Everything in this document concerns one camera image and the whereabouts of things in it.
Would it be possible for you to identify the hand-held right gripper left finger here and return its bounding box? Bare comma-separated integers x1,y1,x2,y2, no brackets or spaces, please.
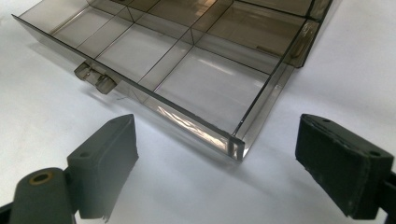
66,113,140,222

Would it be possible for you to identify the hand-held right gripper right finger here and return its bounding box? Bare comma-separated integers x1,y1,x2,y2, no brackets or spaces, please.
294,113,395,220

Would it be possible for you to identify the smoky transparent drawer organizer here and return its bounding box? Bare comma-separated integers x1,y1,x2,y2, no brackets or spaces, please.
11,0,313,161

